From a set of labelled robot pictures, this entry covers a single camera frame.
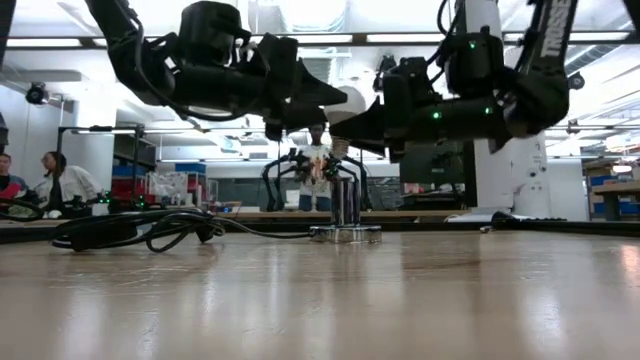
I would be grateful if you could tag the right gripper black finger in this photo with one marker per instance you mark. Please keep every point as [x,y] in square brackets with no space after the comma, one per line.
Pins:
[392,150]
[367,125]

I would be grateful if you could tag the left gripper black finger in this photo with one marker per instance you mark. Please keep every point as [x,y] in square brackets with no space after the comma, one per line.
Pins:
[315,95]
[302,119]

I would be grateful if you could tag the white lightbulb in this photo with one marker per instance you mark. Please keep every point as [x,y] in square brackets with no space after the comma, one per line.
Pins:
[350,102]

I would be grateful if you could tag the chrome lamp socket base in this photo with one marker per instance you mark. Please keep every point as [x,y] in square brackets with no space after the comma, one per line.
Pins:
[345,235]

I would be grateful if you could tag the background black robot arm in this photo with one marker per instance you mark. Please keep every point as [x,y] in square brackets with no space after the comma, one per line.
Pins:
[362,180]
[272,180]

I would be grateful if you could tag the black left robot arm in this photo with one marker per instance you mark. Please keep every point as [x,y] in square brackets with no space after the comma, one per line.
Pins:
[150,65]

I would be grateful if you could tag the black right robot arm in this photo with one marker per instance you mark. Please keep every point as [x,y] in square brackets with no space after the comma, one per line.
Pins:
[540,90]

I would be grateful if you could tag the dark computer monitor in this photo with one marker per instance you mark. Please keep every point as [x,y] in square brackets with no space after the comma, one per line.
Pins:
[430,167]

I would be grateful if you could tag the black ceiling spotlight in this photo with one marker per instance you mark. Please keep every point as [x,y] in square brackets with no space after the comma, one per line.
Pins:
[36,94]
[386,67]
[575,81]

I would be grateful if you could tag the person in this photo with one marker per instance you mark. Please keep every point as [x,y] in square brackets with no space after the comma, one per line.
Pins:
[315,195]
[12,182]
[72,182]

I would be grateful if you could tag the light wooden desk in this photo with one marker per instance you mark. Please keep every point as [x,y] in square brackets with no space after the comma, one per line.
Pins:
[280,215]

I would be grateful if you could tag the blue storage bin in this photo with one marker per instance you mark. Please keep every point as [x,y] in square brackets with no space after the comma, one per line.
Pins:
[190,168]

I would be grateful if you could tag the black keyboard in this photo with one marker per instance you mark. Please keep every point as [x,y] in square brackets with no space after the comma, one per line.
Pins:
[505,216]

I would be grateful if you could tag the red storage crates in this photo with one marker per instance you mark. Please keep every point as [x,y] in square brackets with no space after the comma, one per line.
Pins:
[132,190]

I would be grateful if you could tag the wooden workbench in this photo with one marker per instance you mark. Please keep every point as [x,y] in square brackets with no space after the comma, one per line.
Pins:
[615,189]

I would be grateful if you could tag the black metal rack frame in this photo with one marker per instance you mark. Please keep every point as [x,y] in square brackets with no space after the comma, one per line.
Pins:
[136,165]

